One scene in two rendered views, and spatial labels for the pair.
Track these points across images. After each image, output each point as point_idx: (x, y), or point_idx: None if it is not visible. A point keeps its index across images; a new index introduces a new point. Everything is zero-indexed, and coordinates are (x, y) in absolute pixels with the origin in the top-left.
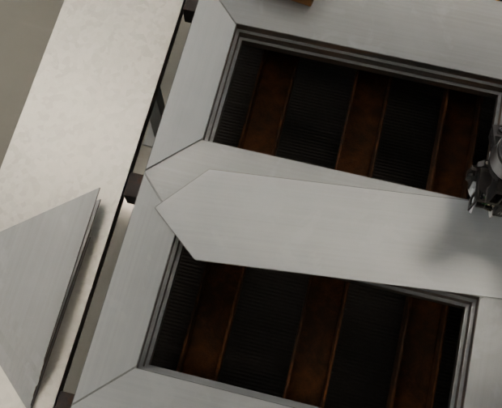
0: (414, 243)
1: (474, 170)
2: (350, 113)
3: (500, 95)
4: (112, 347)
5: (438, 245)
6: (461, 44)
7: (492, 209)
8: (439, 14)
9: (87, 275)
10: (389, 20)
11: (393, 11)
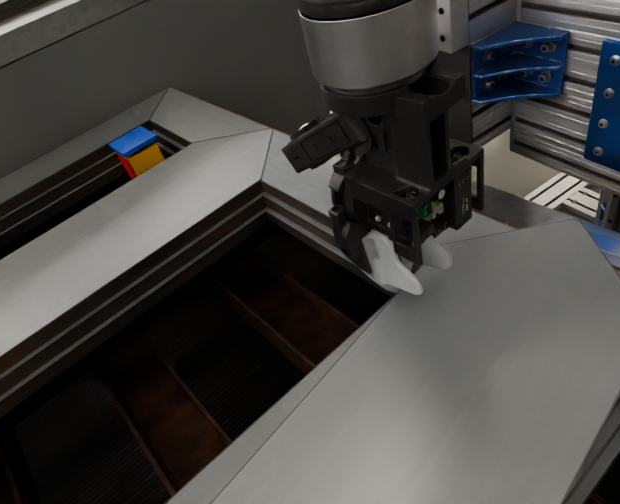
0: (424, 448)
1: (342, 209)
2: (147, 434)
3: (269, 209)
4: None
5: (456, 399)
6: (166, 210)
7: (446, 216)
8: (112, 217)
9: None
10: (53, 273)
11: (51, 263)
